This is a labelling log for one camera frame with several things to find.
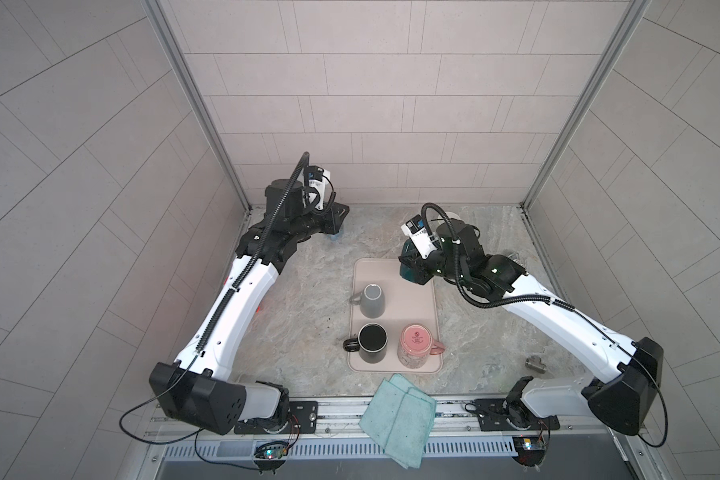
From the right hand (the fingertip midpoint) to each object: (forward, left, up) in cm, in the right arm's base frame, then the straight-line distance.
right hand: (400, 257), depth 72 cm
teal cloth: (-30, +3, -24) cm, 38 cm away
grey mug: (-3, +8, -16) cm, 18 cm away
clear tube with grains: (+12, -40, -21) cm, 47 cm away
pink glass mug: (-16, -2, -14) cm, 22 cm away
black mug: (-15, +8, -16) cm, 23 cm away
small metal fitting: (-19, -35, -25) cm, 47 cm away
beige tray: (-1, -3, -23) cm, 23 cm away
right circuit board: (-38, -27, -27) cm, 53 cm away
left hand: (+8, +11, +11) cm, 18 cm away
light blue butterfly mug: (+25, +20, -20) cm, 37 cm away
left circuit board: (-35, +32, -22) cm, 52 cm away
